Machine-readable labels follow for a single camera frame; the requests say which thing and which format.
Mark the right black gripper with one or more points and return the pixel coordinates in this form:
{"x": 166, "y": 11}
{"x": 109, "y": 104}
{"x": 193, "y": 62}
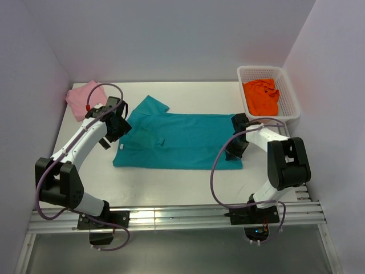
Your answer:
{"x": 231, "y": 153}

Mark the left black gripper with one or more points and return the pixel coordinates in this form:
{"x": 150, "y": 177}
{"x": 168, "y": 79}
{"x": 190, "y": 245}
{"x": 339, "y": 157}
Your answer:
{"x": 124, "y": 128}

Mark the teal t-shirt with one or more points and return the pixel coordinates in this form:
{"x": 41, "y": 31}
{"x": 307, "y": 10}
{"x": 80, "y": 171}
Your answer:
{"x": 163, "y": 140}

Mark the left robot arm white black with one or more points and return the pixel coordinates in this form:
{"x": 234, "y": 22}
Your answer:
{"x": 57, "y": 178}

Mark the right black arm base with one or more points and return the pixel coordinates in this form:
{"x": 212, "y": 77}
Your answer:
{"x": 253, "y": 215}

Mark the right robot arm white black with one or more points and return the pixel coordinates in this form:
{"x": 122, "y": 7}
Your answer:
{"x": 287, "y": 163}

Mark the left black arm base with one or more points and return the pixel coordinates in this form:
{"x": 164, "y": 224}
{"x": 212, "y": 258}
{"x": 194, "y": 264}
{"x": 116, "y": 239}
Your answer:
{"x": 119, "y": 218}

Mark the orange t-shirt in basket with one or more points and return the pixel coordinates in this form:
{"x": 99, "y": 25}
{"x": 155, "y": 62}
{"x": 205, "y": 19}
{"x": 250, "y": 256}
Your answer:
{"x": 262, "y": 97}

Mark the white plastic basket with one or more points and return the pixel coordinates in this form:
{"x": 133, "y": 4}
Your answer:
{"x": 288, "y": 106}

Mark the folded pink t-shirt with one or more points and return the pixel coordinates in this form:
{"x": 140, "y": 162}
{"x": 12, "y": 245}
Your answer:
{"x": 77, "y": 99}

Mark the aluminium mounting rail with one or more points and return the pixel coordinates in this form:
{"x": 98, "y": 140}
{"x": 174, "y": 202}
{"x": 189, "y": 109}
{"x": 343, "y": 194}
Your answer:
{"x": 177, "y": 217}

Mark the black box under rail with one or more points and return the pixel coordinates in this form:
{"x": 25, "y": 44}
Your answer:
{"x": 100, "y": 238}

